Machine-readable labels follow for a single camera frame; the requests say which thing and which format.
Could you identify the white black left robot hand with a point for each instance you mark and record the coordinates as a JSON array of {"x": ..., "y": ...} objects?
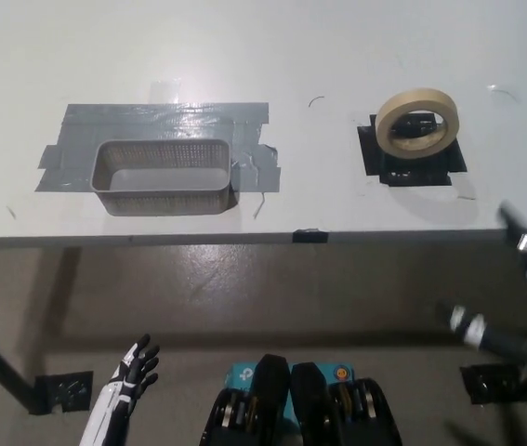
[{"x": 119, "y": 395}]

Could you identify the beige masking tape roll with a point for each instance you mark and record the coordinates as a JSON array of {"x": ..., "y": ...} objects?
[{"x": 391, "y": 135}]

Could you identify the black tape patch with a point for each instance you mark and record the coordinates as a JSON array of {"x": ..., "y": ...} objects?
[{"x": 412, "y": 174}]

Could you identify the black teal robot body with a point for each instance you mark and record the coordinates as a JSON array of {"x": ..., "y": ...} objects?
[{"x": 309, "y": 409}]

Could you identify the small grey perforated basket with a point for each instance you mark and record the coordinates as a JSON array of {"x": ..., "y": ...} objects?
[{"x": 161, "y": 204}]

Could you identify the grey duct tape patch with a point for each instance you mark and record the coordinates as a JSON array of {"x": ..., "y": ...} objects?
[{"x": 77, "y": 125}]

